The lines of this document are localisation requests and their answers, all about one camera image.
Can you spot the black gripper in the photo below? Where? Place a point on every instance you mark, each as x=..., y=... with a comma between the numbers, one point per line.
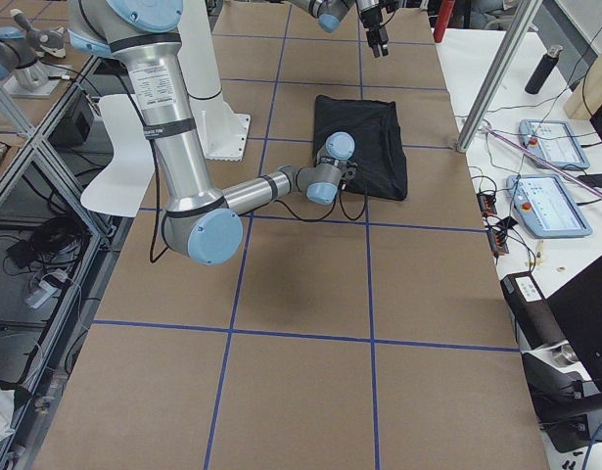
x=369, y=20

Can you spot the black printed t-shirt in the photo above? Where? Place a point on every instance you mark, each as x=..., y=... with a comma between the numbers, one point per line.
x=374, y=127

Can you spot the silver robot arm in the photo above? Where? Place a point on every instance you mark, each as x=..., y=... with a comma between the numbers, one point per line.
x=201, y=221
x=330, y=14

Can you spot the red cylinder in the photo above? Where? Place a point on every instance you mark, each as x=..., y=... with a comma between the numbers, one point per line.
x=443, y=19

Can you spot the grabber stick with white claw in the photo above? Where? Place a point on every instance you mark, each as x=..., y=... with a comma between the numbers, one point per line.
x=513, y=140

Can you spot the black water bottle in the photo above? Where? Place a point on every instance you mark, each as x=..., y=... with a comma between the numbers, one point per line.
x=543, y=69

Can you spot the far blue teach pendant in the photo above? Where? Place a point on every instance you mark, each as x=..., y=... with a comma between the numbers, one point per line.
x=553, y=141

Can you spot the blue teach pendant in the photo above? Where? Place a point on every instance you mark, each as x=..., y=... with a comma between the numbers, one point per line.
x=553, y=141
x=546, y=208

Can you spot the near blue teach pendant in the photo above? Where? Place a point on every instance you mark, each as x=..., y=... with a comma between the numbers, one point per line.
x=546, y=208

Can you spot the black phone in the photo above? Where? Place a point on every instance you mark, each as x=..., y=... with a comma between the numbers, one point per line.
x=593, y=180

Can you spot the white curved plastic shield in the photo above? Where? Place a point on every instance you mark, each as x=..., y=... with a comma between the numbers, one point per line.
x=121, y=186

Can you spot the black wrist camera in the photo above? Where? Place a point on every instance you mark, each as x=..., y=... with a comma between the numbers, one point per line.
x=349, y=173

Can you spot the aluminium frame post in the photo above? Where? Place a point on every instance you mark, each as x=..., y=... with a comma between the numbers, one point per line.
x=503, y=58

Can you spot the white central pedestal column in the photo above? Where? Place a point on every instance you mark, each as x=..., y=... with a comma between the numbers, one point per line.
x=222, y=132

